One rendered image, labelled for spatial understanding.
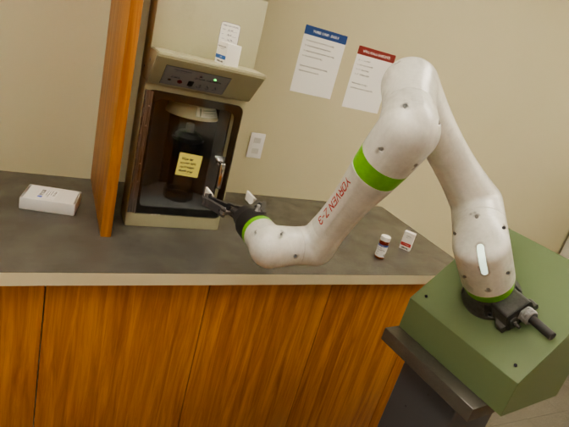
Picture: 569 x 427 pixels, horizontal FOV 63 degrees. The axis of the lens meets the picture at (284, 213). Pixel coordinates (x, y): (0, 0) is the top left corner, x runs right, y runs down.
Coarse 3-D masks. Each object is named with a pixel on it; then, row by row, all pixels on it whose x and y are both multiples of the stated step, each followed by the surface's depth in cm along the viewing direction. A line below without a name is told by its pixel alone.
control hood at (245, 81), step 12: (156, 48) 128; (156, 60) 126; (168, 60) 127; (180, 60) 127; (192, 60) 128; (204, 60) 132; (156, 72) 131; (204, 72) 133; (216, 72) 133; (228, 72) 134; (240, 72) 135; (252, 72) 137; (240, 84) 140; (252, 84) 141; (228, 96) 145; (240, 96) 146; (252, 96) 147
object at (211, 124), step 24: (168, 96) 140; (168, 120) 143; (192, 120) 146; (216, 120) 149; (240, 120) 152; (168, 144) 146; (192, 144) 149; (216, 144) 152; (144, 168) 146; (168, 168) 149; (216, 168) 156; (144, 192) 149; (168, 192) 153; (192, 192) 156; (216, 192) 160; (192, 216) 160; (216, 216) 163
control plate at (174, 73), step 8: (168, 72) 131; (176, 72) 131; (184, 72) 132; (192, 72) 132; (200, 72) 133; (160, 80) 134; (168, 80) 135; (176, 80) 135; (184, 80) 135; (192, 80) 136; (200, 80) 136; (208, 80) 137; (224, 80) 137; (192, 88) 139; (200, 88) 140; (208, 88) 140; (224, 88) 141
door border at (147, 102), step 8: (152, 96) 138; (144, 104) 138; (144, 112) 139; (144, 120) 140; (144, 128) 141; (144, 136) 142; (144, 144) 143; (136, 152) 143; (144, 152) 144; (136, 168) 145; (136, 176) 146; (136, 184) 147; (136, 192) 148; (136, 200) 149
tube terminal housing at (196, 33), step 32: (160, 0) 129; (192, 0) 132; (224, 0) 136; (256, 0) 139; (160, 32) 133; (192, 32) 136; (256, 32) 143; (192, 96) 144; (128, 160) 154; (128, 192) 150; (128, 224) 153; (160, 224) 157; (192, 224) 162
